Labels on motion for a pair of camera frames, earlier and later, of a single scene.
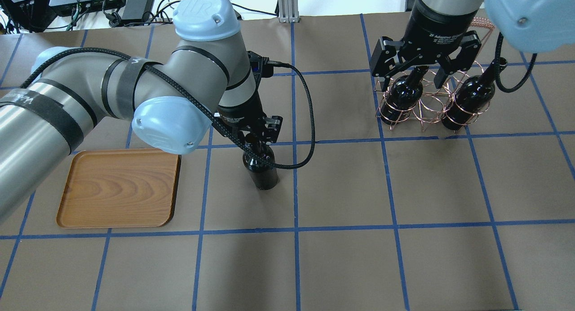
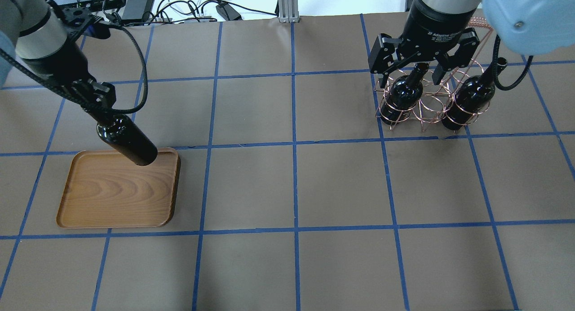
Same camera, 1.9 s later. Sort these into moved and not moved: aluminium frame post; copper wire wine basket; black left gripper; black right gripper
Moved: black left gripper
Not moved: aluminium frame post; black right gripper; copper wire wine basket
